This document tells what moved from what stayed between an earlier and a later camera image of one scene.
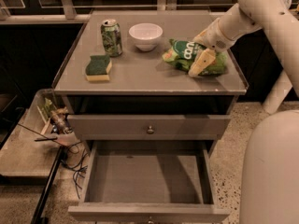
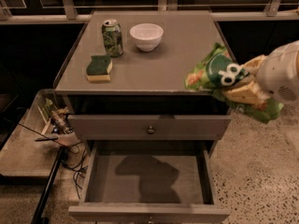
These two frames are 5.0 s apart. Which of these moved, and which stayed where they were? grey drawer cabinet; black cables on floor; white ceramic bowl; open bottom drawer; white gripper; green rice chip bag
Moved: white gripper; green rice chip bag
Stayed: open bottom drawer; white ceramic bowl; grey drawer cabinet; black cables on floor
